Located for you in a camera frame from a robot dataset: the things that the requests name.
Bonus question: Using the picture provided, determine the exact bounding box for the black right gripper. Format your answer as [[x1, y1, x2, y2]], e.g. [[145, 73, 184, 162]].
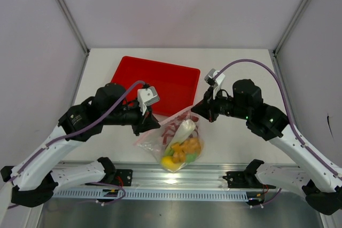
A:
[[191, 85, 251, 122]]

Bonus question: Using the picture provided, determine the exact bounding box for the green white leek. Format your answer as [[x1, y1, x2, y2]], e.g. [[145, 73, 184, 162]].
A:
[[164, 119, 196, 155]]

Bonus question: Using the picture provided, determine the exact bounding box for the clear zip top bag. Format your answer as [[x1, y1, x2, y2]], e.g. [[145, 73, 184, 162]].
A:
[[135, 106, 204, 172]]

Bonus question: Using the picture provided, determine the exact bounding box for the yellow ginger root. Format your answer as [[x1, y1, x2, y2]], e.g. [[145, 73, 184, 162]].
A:
[[171, 137, 202, 163]]

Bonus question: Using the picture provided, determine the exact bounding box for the yellow lemon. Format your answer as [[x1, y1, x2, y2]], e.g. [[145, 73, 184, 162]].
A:
[[160, 156, 181, 172]]

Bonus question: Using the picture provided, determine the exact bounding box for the green custard apple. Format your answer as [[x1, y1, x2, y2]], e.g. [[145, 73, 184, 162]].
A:
[[185, 152, 200, 164]]

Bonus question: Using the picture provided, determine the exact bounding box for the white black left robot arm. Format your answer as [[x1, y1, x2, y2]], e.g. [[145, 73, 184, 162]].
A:
[[1, 81, 160, 209]]

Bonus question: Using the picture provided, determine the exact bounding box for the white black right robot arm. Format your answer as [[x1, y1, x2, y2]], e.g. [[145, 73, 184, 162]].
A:
[[191, 78, 341, 215]]

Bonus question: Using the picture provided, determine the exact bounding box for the red plastic tray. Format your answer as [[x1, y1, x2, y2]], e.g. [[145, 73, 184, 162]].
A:
[[111, 56, 200, 116]]

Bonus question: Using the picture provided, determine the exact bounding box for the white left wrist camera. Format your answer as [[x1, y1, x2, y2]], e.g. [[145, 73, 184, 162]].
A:
[[137, 86, 160, 115]]

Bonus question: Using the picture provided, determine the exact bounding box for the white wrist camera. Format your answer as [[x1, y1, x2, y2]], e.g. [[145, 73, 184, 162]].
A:
[[137, 86, 160, 115], [205, 68, 226, 100]]

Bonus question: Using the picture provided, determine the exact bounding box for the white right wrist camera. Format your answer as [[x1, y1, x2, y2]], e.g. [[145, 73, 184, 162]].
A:
[[205, 68, 226, 100]]

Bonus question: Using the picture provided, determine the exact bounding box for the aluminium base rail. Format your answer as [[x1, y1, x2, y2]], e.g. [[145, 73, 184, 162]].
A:
[[113, 162, 247, 191]]

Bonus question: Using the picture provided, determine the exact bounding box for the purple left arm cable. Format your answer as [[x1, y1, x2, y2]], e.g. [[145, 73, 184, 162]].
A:
[[6, 80, 150, 210]]

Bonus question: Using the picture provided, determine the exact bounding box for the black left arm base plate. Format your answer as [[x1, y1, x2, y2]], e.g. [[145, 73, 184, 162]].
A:
[[104, 169, 133, 187]]

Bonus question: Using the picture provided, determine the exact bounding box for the white slotted cable duct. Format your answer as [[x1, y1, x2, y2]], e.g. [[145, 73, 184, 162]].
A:
[[54, 187, 248, 202]]

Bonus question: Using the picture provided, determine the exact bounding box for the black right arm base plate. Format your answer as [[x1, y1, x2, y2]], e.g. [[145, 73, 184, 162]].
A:
[[222, 171, 265, 189]]

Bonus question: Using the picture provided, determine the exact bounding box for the right aluminium frame post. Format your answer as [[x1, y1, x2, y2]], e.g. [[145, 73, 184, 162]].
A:
[[273, 0, 312, 58]]

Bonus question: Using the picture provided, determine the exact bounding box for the aluminium frame post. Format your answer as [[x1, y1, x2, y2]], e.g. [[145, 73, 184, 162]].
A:
[[55, 0, 90, 55], [273, 0, 312, 58]]

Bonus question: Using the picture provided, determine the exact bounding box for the left aluminium frame post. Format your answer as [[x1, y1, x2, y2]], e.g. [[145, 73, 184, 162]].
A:
[[55, 0, 90, 55]]

